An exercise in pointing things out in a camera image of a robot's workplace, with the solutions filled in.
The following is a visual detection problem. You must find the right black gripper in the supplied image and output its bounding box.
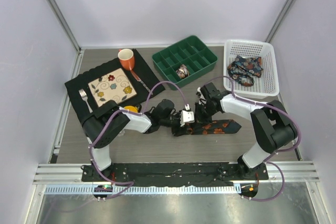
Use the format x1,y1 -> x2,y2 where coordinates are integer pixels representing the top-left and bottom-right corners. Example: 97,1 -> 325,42
193,103 -> 218,130

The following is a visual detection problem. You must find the black orange floral tie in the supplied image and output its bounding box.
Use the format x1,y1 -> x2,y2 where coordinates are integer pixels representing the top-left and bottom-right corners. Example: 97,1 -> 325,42
172,120 -> 242,136

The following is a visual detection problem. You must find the green divided organizer tray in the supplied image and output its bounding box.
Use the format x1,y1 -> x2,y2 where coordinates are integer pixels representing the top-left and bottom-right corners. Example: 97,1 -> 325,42
152,35 -> 218,88

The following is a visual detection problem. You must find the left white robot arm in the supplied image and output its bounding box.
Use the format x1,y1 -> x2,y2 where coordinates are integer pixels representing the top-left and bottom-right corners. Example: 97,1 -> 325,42
81,99 -> 195,182

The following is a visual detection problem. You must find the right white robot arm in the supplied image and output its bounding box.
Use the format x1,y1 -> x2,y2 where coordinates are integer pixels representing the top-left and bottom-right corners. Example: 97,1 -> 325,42
196,82 -> 300,179

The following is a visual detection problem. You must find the yellow plastic mug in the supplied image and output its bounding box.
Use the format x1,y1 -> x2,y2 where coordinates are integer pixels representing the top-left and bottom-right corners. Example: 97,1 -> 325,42
124,105 -> 142,113

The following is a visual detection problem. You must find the rolled tie in tray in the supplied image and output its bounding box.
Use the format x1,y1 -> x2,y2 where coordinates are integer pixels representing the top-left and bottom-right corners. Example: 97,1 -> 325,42
175,64 -> 190,79

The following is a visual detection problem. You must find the black cloth placemat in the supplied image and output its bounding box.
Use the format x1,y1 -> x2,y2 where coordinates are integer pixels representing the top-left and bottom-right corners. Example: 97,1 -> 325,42
65,49 -> 159,121

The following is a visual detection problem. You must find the blue floral tie in basket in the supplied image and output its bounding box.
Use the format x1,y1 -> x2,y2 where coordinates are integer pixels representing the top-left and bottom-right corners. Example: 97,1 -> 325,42
227,55 -> 263,87

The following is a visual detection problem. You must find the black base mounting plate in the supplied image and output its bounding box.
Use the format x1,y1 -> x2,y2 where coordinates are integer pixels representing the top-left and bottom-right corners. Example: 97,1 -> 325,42
81,162 -> 269,187

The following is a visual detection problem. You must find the square floral ceramic plate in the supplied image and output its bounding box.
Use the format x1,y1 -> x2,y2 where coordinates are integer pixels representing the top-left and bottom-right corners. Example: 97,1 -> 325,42
88,68 -> 137,107

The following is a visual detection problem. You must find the white plastic basket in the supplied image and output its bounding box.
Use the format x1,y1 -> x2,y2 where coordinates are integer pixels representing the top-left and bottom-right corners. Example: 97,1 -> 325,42
223,39 -> 279,99

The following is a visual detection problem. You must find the orange ceramic mug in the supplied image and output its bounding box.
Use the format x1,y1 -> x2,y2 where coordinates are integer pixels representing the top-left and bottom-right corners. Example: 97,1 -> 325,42
118,49 -> 135,71

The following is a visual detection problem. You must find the silver fork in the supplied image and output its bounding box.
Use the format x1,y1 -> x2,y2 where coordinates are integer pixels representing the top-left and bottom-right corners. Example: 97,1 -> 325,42
79,89 -> 92,113

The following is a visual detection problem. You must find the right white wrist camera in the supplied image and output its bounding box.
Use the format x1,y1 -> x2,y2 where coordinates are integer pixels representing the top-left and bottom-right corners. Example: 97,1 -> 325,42
196,87 -> 206,104

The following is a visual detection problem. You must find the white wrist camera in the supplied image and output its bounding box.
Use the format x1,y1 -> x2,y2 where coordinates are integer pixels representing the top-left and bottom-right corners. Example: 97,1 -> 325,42
196,87 -> 206,104
180,104 -> 195,127

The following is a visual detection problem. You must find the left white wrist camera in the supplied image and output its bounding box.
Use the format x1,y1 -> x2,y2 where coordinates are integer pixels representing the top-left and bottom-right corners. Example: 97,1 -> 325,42
180,104 -> 195,127

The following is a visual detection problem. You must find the orange handled table knife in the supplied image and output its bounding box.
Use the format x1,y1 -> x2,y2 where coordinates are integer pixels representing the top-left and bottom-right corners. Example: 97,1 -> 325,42
130,70 -> 153,95

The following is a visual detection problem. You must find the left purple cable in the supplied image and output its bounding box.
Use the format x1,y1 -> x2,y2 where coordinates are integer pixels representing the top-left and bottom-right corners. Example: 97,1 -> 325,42
89,80 -> 191,200

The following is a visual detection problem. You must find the purple cable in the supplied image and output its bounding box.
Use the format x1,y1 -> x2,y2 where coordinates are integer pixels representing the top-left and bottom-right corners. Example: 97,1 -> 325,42
89,80 -> 191,200
202,76 -> 302,204

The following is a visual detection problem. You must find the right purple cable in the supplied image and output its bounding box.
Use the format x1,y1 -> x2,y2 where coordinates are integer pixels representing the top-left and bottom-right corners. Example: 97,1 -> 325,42
202,76 -> 302,204

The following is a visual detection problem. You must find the aluminium frame rail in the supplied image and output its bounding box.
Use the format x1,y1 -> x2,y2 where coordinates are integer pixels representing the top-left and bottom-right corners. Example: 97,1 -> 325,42
33,161 -> 320,184

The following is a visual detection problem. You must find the white slotted cable duct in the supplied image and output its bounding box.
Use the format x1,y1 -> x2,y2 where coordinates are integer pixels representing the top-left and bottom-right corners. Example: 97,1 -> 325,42
45,184 -> 241,195

